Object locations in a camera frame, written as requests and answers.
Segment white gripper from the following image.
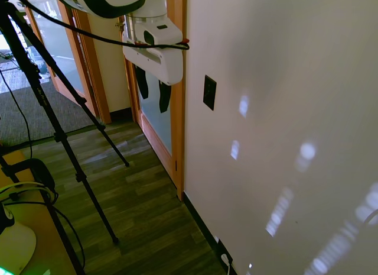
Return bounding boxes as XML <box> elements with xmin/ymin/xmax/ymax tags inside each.
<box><xmin>122</xmin><ymin>15</ymin><xmax>184</xmax><ymax>114</ymax></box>

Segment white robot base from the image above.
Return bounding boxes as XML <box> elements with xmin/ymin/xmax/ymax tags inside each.
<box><xmin>0</xmin><ymin>202</ymin><xmax>37</xmax><ymax>275</ymax></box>

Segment wooden door with frosted glass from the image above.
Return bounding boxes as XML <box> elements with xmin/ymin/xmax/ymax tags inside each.
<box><xmin>119</xmin><ymin>0</ymin><xmax>187</xmax><ymax>200</ymax></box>

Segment wooden framed glass partition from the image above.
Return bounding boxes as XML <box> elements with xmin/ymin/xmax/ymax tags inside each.
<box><xmin>17</xmin><ymin>0</ymin><xmax>112</xmax><ymax>124</ymax></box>

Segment grey carpet rug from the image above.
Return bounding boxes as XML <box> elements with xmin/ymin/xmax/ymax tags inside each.
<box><xmin>0</xmin><ymin>66</ymin><xmax>103</xmax><ymax>147</ymax></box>

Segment black clamp on table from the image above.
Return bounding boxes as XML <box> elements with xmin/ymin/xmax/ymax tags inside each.
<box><xmin>0</xmin><ymin>157</ymin><xmax>57</xmax><ymax>196</ymax></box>

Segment wooden table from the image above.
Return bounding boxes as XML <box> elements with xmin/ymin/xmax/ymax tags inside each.
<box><xmin>0</xmin><ymin>150</ymin><xmax>78</xmax><ymax>275</ymax></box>

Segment white power plug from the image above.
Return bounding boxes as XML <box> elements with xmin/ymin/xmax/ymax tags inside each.
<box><xmin>220</xmin><ymin>253</ymin><xmax>234</xmax><ymax>274</ymax></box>

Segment black wall light switch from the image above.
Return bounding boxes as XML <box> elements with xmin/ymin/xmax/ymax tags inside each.
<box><xmin>202</xmin><ymin>74</ymin><xmax>217</xmax><ymax>111</ymax></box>

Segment silver door handle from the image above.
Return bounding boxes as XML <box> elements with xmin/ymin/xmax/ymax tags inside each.
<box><xmin>115</xmin><ymin>17</ymin><xmax>127</xmax><ymax>36</ymax></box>

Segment black camera tripod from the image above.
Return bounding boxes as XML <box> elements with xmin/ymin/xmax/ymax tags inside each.
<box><xmin>0</xmin><ymin>0</ymin><xmax>131</xmax><ymax>275</ymax></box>

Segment black floor cable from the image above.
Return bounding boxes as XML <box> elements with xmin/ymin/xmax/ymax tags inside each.
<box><xmin>0</xmin><ymin>69</ymin><xmax>34</xmax><ymax>157</ymax></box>

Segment white cable loop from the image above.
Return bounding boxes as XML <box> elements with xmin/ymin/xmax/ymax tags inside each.
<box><xmin>0</xmin><ymin>180</ymin><xmax>58</xmax><ymax>205</ymax></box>

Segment black wall power outlet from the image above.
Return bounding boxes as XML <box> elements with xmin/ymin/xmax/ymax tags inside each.
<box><xmin>216</xmin><ymin>238</ymin><xmax>234</xmax><ymax>266</ymax></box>

